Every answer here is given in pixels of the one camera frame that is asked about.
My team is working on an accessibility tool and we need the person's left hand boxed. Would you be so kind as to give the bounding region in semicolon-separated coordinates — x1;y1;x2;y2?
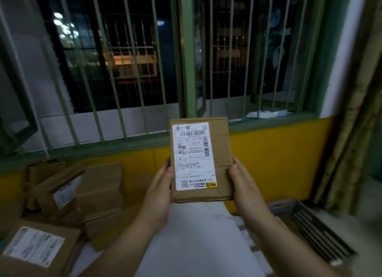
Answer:
137;158;176;230

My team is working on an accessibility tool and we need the person's right hand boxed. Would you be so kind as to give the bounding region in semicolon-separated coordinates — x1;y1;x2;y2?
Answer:
229;156;276;226

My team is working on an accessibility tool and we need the brown parcel with white label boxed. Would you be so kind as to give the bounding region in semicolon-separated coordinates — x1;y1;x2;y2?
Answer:
170;116;234;203

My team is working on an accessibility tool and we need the person's left forearm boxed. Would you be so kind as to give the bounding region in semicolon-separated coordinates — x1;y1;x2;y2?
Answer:
78;216;157;277

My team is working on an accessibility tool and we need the person's right forearm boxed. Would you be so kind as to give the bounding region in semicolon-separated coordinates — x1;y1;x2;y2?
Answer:
248;216;344;277

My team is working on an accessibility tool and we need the plain brown cardboard box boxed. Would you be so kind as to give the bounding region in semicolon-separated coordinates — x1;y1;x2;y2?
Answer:
76;162;124;219

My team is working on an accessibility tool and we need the crumpled white cloth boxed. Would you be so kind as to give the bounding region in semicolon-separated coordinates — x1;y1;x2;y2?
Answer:
245;109;294;120

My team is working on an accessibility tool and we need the white foam sheet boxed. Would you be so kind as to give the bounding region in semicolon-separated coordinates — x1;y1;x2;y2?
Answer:
69;202;266;277

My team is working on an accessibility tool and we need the small brown cardboard box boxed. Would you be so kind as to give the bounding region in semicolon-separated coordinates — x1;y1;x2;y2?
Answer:
84;210;132;252

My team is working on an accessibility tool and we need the grey slatted plastic crate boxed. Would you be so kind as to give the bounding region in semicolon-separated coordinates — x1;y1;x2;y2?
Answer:
267;199;357;267

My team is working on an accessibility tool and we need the tilted labelled cardboard box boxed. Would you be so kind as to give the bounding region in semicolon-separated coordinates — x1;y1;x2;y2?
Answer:
33;165;87;218

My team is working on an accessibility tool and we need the green window bar grille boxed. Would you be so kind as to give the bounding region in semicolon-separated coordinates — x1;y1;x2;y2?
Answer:
0;0;329;158

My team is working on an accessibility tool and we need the patterned beige curtain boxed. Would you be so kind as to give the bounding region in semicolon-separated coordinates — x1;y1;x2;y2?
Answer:
312;0;382;215

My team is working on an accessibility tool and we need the large labelled cardboard box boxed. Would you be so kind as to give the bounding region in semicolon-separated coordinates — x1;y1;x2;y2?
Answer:
0;218;84;277

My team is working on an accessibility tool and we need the green window frame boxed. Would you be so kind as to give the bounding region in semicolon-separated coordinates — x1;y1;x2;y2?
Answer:
0;0;354;173

